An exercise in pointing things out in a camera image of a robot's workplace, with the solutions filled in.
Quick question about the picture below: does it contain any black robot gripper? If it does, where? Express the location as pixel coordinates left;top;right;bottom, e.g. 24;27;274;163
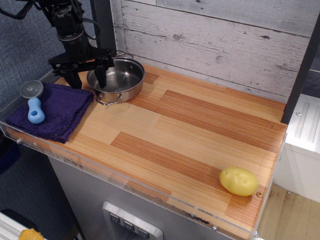
48;36;115;89

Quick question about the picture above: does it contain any stainless steel pot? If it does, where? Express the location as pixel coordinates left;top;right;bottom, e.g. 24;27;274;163
86;54;146;106

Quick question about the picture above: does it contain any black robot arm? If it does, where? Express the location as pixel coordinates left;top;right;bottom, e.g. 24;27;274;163
0;0;115;89

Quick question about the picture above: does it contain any purple folded cloth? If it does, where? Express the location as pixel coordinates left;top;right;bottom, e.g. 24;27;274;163
5;82;94;144

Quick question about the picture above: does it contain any silver toy fridge cabinet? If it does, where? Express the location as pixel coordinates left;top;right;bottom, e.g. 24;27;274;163
49;157;228;240

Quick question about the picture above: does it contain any yellow object at corner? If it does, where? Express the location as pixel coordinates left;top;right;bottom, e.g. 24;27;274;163
18;228;45;240

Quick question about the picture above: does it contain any clear acrylic edge guard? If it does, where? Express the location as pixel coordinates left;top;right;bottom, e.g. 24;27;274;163
1;117;286;240

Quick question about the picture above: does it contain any yellow toy potato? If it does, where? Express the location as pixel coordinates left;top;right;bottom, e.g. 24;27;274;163
219;166;259;197

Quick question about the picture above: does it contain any white aluminium side unit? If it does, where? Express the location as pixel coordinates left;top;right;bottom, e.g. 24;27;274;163
273;94;320;202

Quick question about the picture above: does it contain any white rail bottom left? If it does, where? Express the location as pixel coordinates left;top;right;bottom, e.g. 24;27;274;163
0;213;27;240

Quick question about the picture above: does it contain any dark right shelf post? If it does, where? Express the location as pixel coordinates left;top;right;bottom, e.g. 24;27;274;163
281;16;320;125

